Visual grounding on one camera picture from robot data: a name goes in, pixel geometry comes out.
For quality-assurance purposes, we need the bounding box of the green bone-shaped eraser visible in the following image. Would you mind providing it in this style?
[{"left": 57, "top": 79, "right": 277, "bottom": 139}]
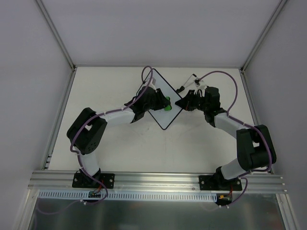
[{"left": 164, "top": 97, "right": 172, "bottom": 111}]

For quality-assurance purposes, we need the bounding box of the small black-framed whiteboard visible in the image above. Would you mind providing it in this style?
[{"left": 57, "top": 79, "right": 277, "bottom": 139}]
[{"left": 136, "top": 69, "right": 182, "bottom": 130}]

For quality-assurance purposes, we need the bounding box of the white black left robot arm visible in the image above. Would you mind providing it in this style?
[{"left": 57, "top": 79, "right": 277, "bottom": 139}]
[{"left": 67, "top": 87, "right": 171, "bottom": 188}]

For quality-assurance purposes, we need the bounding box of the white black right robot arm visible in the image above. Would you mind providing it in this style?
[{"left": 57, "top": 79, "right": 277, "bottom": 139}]
[{"left": 175, "top": 87, "right": 277, "bottom": 190}]

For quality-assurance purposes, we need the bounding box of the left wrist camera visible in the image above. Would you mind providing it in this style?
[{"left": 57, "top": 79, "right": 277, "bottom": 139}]
[{"left": 144, "top": 78, "right": 157, "bottom": 92}]

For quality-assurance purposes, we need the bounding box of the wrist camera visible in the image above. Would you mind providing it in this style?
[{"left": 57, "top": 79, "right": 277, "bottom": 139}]
[
  {"left": 144, "top": 78, "right": 157, "bottom": 92},
  {"left": 176, "top": 73, "right": 208, "bottom": 94}
]

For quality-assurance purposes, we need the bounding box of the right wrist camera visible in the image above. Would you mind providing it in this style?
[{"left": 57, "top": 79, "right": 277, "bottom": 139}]
[{"left": 176, "top": 73, "right": 208, "bottom": 94}]

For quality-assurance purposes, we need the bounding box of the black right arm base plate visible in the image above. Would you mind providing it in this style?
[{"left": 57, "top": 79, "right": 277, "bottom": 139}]
[{"left": 198, "top": 175, "right": 242, "bottom": 191}]

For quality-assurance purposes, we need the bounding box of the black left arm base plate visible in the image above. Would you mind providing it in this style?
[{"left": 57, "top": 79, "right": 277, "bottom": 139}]
[{"left": 72, "top": 170, "right": 115, "bottom": 189}]

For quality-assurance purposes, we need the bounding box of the right aluminium corner post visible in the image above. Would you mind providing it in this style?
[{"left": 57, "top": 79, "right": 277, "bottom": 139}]
[{"left": 240, "top": 0, "right": 288, "bottom": 73}]

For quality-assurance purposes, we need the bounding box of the aluminium corner post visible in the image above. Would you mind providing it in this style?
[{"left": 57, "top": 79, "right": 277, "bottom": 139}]
[
  {"left": 240, "top": 0, "right": 288, "bottom": 73},
  {"left": 34, "top": 0, "right": 76, "bottom": 71}
]

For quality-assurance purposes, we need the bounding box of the white slotted cable duct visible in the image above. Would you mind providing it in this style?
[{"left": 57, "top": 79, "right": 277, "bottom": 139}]
[{"left": 38, "top": 190, "right": 217, "bottom": 203}]

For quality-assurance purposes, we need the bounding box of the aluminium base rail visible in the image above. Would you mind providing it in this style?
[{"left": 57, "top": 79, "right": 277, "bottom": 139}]
[{"left": 28, "top": 170, "right": 288, "bottom": 194}]

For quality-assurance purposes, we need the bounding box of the left aluminium corner post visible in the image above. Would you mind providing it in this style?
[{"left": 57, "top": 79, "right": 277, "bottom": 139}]
[{"left": 34, "top": 0, "right": 76, "bottom": 71}]

